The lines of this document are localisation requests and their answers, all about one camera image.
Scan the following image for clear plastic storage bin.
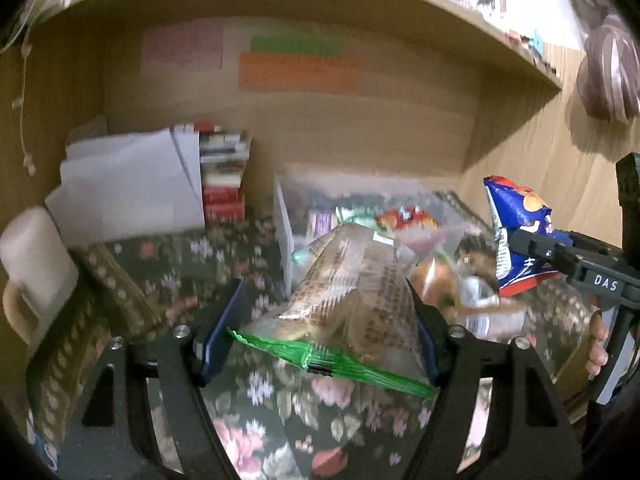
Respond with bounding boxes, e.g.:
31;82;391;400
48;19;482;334
272;162;501;301

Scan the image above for person's right hand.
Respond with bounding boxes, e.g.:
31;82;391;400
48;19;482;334
586;311;612;377

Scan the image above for wooden shelf board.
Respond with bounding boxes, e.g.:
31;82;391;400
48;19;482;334
30;0;563;95

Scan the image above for floral tablecloth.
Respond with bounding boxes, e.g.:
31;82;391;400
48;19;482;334
25;215;601;480

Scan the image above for orange sticky note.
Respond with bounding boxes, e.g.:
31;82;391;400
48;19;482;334
239;53;362;94

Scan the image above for clear snack bag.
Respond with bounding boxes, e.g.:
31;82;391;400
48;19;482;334
412;250;526;341

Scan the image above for white paper sheets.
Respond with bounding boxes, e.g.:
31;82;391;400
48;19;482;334
44;121;207;247

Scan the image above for blue chip bag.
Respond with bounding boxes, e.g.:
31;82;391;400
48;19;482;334
482;175;563;298

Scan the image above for pink sticky note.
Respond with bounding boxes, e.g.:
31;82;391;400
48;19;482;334
142;21;225;74

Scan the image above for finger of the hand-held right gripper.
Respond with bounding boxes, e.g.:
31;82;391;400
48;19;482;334
508;229;581;276

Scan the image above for clear cracker packet green edge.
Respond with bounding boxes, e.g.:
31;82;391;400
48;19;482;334
227;224;437;400

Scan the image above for stack of red white boxes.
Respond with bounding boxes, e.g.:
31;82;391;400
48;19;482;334
194;122;252;225

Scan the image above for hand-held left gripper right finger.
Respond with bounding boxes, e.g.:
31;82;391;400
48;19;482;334
400;276;585;480

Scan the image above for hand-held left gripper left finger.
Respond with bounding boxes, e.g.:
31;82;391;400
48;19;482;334
64;280;257;480

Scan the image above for white mug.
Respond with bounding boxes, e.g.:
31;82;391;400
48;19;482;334
0;206;81;347

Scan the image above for white hanging cord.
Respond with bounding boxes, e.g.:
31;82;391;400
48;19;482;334
10;15;38;177

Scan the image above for green sticky note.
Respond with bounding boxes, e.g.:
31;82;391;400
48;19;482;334
250;33;343;57

